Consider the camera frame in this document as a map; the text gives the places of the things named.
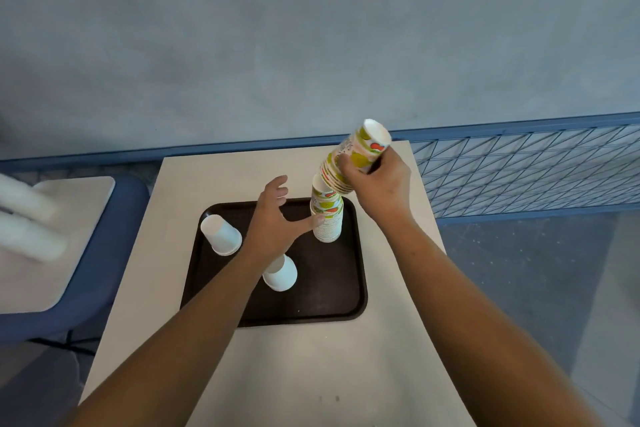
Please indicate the person's left hand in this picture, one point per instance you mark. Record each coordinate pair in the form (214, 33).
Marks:
(267, 231)

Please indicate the person's right hand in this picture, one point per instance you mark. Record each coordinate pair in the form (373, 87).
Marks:
(382, 191)

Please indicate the person's left thumb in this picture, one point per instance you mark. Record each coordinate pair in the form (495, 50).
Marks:
(306, 227)

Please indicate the person's right thumb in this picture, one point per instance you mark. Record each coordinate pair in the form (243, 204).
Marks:
(345, 167)

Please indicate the fruit print cup stack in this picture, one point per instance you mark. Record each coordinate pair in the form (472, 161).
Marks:
(327, 211)
(362, 144)

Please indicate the person's left forearm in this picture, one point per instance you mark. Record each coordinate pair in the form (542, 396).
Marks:
(190, 341)

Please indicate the person's right forearm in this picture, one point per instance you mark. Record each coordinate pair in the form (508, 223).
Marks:
(470, 331)

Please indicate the upright fruit print cup stack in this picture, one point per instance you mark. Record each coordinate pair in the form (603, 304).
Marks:
(327, 211)

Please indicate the white paper cup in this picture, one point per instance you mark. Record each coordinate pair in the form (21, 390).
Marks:
(220, 236)
(282, 277)

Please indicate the dark brown plastic tray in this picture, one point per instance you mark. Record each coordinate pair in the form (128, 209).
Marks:
(325, 281)

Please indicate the blue chair with white seat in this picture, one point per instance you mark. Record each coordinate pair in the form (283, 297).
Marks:
(100, 261)

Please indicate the white tube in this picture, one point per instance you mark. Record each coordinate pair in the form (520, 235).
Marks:
(25, 199)
(30, 239)

